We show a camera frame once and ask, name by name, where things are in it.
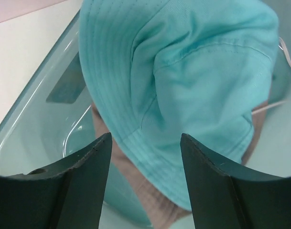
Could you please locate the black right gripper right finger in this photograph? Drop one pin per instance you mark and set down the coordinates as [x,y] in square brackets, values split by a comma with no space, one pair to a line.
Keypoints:
[228,195]

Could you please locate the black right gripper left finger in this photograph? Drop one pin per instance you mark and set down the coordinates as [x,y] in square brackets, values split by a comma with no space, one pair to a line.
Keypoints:
[67,194]

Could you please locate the teal hat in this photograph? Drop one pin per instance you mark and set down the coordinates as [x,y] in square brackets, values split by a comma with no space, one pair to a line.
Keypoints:
[157,69]

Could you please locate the grey hat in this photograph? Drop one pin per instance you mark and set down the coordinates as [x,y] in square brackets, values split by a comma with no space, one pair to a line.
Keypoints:
[163,213]

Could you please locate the teal plastic bin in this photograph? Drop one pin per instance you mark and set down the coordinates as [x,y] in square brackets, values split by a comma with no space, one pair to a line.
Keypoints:
[52,119]

